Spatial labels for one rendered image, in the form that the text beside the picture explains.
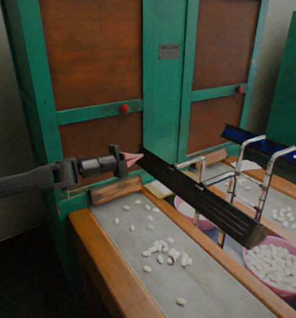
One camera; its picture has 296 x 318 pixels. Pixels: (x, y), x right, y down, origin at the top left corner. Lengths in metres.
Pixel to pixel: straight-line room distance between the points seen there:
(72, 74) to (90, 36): 0.17
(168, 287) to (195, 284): 0.10
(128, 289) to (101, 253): 0.20
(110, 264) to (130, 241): 0.16
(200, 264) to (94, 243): 0.45
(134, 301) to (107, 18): 1.06
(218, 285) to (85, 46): 1.05
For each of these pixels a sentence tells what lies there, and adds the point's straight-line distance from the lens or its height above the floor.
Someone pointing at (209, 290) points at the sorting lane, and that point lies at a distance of 1.02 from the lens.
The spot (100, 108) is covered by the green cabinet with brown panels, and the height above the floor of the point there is 1.26.
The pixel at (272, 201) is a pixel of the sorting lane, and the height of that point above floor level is 0.74.
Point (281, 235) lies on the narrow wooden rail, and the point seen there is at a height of 0.76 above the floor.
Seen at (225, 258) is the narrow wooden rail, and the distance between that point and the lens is 1.10.
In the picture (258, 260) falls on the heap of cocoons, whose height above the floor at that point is 0.74.
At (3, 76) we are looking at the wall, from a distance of 1.86.
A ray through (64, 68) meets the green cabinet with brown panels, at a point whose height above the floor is 1.44.
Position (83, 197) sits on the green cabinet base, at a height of 0.82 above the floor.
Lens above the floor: 1.56
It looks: 27 degrees down
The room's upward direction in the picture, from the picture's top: straight up
